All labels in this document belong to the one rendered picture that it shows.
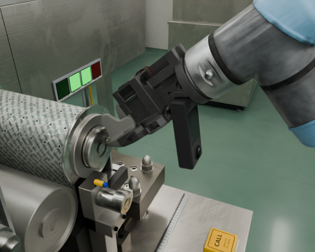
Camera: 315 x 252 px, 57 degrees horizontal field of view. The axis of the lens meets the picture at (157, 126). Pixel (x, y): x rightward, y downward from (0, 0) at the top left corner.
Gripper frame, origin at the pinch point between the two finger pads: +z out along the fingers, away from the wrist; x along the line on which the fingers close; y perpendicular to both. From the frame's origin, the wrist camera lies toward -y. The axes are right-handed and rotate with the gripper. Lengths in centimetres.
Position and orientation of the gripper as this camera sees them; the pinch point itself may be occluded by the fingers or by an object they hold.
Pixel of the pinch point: (117, 142)
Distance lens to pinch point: 52.1
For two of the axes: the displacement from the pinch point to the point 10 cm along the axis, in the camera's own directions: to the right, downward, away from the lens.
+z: -7.0, 4.0, 5.9
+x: -4.0, 4.7, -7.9
